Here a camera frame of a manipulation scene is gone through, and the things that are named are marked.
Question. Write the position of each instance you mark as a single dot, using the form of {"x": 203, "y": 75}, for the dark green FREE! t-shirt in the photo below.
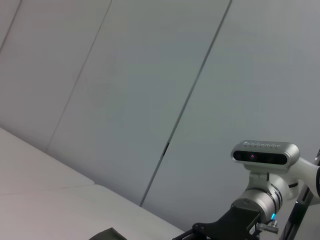
{"x": 107, "y": 235}

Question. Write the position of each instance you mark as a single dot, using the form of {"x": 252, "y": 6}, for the black robot torso frame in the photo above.
{"x": 297, "y": 217}

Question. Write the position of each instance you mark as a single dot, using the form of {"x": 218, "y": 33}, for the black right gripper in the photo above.
{"x": 232, "y": 225}

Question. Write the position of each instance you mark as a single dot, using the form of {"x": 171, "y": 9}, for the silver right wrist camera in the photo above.
{"x": 265, "y": 155}

